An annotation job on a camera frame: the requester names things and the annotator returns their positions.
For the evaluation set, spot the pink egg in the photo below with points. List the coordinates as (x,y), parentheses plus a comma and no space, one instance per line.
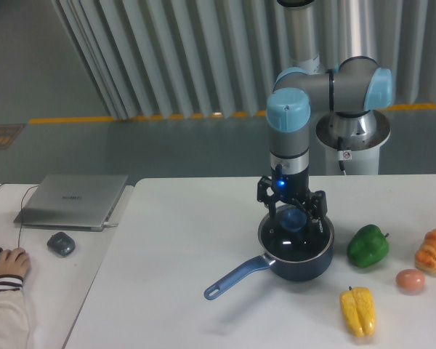
(410,279)

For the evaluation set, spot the silver laptop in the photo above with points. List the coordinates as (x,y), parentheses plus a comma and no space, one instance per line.
(73,201)

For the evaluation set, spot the green bell pepper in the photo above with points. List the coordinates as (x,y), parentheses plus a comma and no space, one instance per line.
(368,246)

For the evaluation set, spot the person's hand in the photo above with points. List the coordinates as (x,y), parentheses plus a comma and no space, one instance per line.
(14,264)

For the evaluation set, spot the glass lid with blue knob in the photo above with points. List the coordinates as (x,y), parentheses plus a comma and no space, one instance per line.
(279,236)

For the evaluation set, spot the grey folding partition screen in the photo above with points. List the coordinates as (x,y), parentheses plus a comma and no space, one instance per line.
(190,59)

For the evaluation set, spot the orange toy bread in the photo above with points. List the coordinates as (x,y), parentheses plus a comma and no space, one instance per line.
(425,257)

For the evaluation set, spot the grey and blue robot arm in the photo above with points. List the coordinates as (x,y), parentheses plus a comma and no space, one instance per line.
(348,98)

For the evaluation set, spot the white striped sleeve forearm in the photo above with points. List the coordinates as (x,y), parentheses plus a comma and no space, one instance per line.
(14,326)

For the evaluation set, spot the white side table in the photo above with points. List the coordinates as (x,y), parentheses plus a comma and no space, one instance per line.
(56,287)

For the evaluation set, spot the dark blue saucepan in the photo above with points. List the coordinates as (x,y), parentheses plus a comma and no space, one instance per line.
(303,271)

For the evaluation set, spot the yellow bell pepper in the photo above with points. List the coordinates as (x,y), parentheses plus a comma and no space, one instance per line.
(357,305)

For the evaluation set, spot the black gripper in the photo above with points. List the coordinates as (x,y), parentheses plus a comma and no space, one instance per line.
(293,189)

